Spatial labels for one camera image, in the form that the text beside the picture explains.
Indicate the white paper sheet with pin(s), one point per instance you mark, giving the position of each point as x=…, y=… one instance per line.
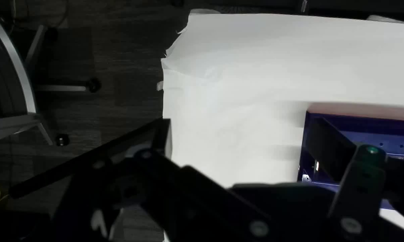
x=264, y=89

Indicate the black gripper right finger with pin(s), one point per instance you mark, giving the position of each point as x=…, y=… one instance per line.
x=360, y=192

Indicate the blue plastic rack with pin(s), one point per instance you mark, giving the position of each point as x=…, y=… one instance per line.
x=340, y=134

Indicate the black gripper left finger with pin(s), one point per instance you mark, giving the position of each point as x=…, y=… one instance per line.
x=175, y=201

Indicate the silver chair base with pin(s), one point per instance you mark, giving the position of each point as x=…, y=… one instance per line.
x=28, y=89

